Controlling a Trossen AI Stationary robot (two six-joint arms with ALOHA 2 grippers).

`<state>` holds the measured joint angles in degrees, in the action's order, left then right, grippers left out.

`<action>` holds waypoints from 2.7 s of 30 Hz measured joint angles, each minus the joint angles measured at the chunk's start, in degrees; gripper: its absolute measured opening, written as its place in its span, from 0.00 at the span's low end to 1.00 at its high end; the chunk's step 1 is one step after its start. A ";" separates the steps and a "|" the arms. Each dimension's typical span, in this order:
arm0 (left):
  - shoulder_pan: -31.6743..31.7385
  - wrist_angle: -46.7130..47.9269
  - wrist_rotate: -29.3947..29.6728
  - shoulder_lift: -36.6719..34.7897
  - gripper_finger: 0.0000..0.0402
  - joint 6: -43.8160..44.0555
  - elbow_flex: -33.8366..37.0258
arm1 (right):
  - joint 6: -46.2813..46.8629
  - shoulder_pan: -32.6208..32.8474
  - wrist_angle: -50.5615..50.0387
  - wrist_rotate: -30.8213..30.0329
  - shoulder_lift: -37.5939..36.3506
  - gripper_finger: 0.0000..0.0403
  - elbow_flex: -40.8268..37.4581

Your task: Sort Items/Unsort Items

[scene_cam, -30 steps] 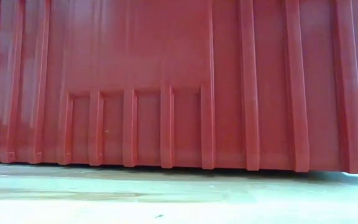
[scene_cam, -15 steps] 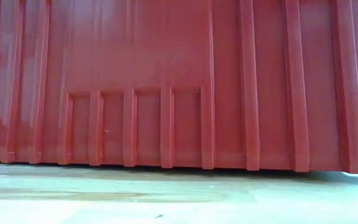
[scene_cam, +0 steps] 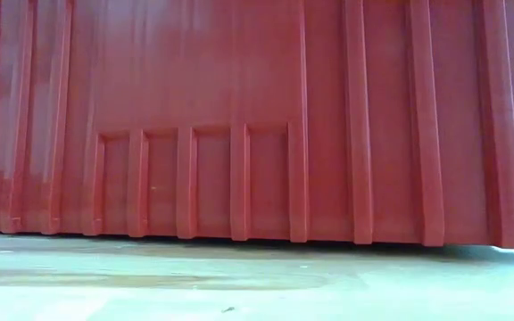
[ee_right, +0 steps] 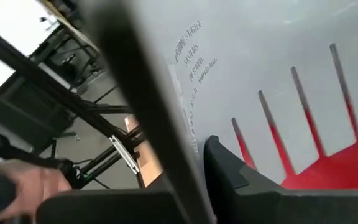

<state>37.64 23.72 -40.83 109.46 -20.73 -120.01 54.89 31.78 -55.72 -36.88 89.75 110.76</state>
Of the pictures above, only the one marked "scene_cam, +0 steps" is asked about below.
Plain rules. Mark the large red plastic bin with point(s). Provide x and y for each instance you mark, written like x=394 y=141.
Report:
x=257 y=111

